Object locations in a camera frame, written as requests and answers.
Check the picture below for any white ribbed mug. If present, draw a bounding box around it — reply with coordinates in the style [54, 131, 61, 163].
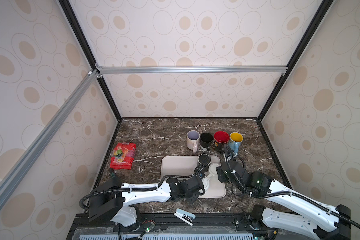
[202, 177, 211, 192]

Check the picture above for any cream white mug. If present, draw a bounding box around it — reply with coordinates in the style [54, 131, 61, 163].
[207, 163, 221, 183]

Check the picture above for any blue butterfly mug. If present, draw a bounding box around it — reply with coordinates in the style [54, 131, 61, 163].
[228, 132, 244, 154]

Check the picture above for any black and white mug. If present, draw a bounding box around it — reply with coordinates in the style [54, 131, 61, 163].
[200, 133, 214, 152]

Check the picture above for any pink ceramic mug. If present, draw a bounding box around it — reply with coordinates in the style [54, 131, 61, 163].
[186, 130, 201, 153]

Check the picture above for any black skull mug red inside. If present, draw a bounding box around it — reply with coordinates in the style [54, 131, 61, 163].
[213, 131, 230, 154]

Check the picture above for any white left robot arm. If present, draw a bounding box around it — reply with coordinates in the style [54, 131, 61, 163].
[79, 173, 210, 227]

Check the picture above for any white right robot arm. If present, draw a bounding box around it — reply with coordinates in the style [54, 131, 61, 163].
[216, 160, 360, 240]

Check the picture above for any small black mug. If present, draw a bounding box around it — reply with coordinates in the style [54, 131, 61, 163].
[194, 154, 212, 173]

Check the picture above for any beige plastic tray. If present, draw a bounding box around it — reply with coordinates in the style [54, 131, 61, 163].
[161, 156, 226, 199]

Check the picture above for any light blue white stapler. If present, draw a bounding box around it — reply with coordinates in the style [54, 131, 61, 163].
[174, 209, 196, 226]

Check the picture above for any red snack bag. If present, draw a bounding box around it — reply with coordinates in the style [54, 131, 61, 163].
[110, 143, 137, 170]

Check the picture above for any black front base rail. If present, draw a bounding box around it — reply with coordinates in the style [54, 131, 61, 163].
[66, 212, 325, 240]

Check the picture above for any green handled screwdriver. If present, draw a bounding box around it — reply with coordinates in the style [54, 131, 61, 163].
[108, 168, 117, 179]

